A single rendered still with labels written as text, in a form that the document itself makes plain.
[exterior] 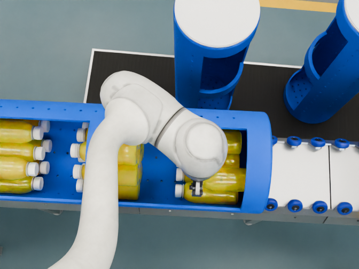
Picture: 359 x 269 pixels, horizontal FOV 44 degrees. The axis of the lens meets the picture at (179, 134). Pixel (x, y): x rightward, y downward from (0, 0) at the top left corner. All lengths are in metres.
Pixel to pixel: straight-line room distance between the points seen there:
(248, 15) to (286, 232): 1.26
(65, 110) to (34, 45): 1.52
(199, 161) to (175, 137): 0.08
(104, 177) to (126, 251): 1.62
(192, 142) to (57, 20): 2.03
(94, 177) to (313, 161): 0.90
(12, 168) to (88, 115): 0.27
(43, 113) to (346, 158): 0.94
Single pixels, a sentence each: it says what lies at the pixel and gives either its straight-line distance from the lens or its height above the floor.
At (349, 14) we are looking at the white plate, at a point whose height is 1.04.
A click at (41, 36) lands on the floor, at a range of 2.74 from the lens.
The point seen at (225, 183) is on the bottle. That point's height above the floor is 1.12.
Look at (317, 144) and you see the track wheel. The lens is 1.46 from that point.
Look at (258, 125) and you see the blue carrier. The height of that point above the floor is 1.21.
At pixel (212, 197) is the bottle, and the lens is 1.28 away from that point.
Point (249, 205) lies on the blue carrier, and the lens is 1.20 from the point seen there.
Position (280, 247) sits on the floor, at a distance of 2.39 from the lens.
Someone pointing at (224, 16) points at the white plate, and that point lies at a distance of 1.50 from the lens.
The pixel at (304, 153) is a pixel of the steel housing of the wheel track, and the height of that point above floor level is 0.93.
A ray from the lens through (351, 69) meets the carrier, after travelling 1.76.
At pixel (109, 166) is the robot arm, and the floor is 1.59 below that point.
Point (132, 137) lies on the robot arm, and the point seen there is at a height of 1.50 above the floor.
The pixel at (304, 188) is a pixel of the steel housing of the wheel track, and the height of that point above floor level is 0.93.
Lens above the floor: 2.33
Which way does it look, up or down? 75 degrees down
